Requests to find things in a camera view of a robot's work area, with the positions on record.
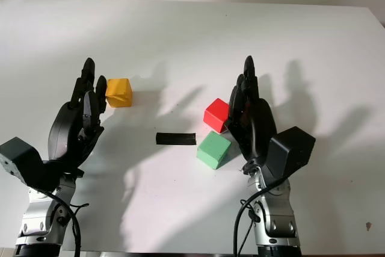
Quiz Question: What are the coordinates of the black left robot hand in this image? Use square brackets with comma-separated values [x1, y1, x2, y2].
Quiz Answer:
[47, 57, 108, 177]

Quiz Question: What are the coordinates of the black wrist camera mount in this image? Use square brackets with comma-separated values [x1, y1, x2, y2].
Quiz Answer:
[0, 137, 60, 193]
[266, 126, 317, 180]

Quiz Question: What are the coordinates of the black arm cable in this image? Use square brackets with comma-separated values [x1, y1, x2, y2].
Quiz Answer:
[233, 175, 287, 255]
[43, 190, 90, 254]

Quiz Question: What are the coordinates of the yellow wooden block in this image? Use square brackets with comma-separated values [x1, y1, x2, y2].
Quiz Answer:
[105, 78, 134, 108]

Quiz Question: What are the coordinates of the green wooden block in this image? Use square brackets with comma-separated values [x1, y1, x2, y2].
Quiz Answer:
[196, 131, 232, 171]

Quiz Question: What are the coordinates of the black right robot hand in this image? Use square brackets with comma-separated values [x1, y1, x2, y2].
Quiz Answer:
[227, 55, 279, 167]

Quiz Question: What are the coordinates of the red wooden block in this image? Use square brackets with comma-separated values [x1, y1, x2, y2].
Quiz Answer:
[203, 98, 231, 134]

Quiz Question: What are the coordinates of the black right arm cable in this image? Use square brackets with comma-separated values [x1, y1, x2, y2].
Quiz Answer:
[233, 175, 287, 255]

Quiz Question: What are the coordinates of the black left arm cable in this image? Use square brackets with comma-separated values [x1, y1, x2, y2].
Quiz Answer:
[43, 190, 90, 254]

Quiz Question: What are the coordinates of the black tape strip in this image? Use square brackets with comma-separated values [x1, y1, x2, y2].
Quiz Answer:
[155, 132, 197, 147]

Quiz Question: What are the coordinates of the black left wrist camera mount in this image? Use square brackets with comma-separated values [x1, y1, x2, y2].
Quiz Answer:
[0, 137, 60, 193]

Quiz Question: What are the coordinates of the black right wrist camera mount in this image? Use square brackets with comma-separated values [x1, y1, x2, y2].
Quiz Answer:
[266, 126, 317, 180]

